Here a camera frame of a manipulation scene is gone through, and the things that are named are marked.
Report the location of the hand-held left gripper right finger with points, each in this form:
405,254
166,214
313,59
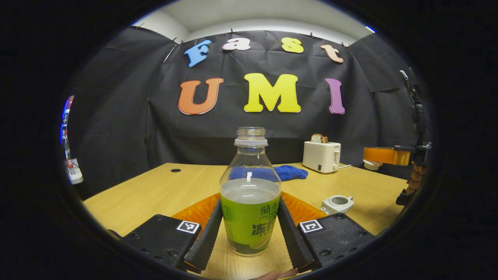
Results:
291,237

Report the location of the white toaster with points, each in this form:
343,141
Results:
321,156

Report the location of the computer monitor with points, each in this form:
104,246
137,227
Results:
65,116

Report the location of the green label water bottle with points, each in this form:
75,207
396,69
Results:
249,217

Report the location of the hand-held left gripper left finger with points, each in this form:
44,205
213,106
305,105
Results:
206,241

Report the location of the white teacup lid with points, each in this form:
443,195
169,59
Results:
371,165

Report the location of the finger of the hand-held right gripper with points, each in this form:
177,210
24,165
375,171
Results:
385,155

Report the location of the blue towel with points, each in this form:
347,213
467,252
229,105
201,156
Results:
288,173

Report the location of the black backdrop cloth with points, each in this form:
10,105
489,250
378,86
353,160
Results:
155,132

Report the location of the bread slice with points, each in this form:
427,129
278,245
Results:
318,138

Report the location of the white power strip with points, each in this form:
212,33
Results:
75,175

